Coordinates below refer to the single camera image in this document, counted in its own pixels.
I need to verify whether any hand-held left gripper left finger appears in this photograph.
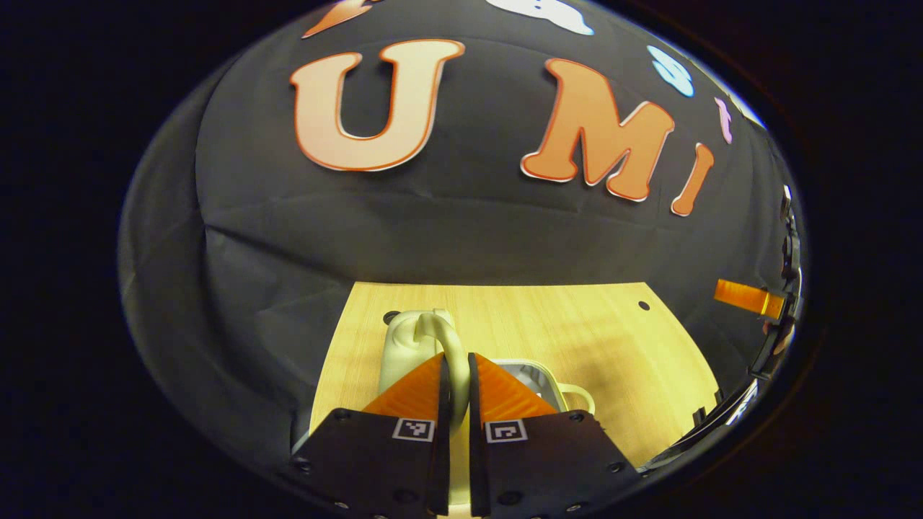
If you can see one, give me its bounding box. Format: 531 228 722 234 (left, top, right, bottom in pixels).
291 352 452 517

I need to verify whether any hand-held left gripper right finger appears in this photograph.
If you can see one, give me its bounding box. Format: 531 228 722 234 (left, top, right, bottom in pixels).
467 352 639 517

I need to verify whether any cream yellow suitcase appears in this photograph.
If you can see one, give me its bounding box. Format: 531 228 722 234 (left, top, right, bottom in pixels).
377 309 596 507

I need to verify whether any black backdrop cloth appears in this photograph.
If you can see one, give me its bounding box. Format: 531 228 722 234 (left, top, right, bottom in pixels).
118 0 801 469

